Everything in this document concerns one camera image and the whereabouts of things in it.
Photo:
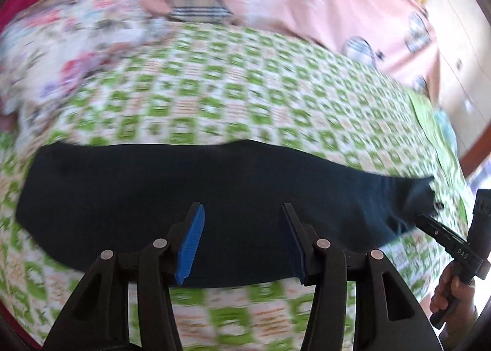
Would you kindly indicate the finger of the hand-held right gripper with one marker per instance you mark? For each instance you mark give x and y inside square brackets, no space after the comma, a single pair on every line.
[441,231]

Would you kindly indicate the cream wardrobe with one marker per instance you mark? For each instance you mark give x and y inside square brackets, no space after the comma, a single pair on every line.
[462,47]

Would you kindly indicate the person's right hand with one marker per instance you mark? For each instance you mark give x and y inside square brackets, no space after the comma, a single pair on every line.
[454,299]

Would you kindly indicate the light green cloth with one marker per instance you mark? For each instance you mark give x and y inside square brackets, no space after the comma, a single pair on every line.
[431,120]

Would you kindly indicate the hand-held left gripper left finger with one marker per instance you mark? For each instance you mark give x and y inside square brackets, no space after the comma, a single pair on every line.
[190,245]

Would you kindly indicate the dark navy pants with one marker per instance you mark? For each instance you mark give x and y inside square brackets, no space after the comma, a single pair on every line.
[214,197]

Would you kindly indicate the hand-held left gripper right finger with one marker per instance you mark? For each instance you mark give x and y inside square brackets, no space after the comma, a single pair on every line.
[297,247]

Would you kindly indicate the green checkered bed sheet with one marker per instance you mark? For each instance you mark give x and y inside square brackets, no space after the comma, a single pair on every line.
[245,97]

